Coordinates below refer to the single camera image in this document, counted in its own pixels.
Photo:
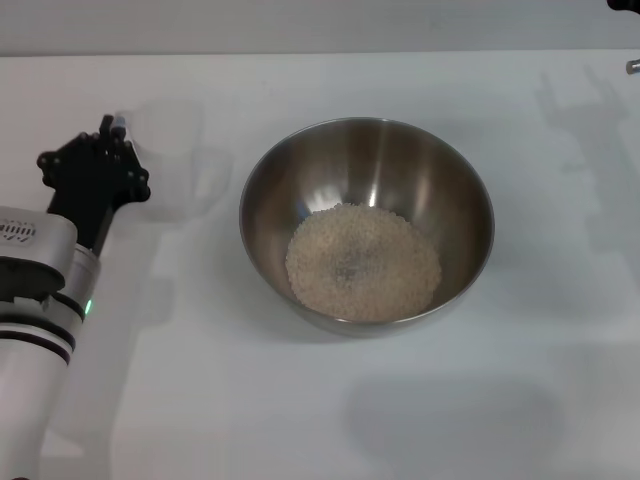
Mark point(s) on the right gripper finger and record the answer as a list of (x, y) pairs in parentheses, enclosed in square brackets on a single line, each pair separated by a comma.
[(625, 4)]

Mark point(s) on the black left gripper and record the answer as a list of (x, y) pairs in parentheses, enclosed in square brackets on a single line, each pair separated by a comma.
[(92, 175)]

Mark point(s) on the clear plastic measuring cup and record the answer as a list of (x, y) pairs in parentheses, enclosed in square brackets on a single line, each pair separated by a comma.
[(190, 170)]

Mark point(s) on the stainless steel bowl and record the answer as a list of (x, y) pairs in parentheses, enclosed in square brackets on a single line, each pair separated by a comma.
[(365, 165)]

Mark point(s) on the white rice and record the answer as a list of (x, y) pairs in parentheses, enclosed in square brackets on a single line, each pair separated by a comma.
[(365, 265)]

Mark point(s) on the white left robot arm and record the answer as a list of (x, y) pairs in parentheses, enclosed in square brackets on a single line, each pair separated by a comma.
[(30, 380)]

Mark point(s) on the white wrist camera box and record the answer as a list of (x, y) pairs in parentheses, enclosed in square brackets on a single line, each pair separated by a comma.
[(30, 250)]

